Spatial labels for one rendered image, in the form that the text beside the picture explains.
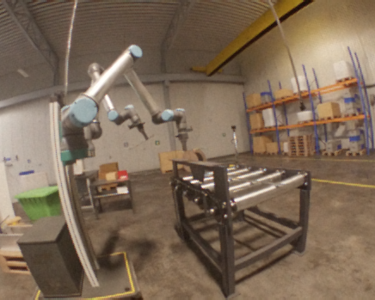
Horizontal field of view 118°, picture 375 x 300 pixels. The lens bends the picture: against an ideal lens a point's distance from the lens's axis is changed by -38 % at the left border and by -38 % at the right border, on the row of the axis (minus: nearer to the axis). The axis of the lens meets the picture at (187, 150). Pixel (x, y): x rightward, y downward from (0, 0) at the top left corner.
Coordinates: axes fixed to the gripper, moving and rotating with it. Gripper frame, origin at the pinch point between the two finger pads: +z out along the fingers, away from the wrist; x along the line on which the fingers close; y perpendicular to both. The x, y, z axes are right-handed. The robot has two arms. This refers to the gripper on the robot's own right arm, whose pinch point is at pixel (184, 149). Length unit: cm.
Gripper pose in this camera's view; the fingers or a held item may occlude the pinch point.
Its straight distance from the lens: 154.3
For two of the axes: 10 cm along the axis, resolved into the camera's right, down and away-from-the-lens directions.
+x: 3.2, -0.1, -9.5
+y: -9.4, 1.4, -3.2
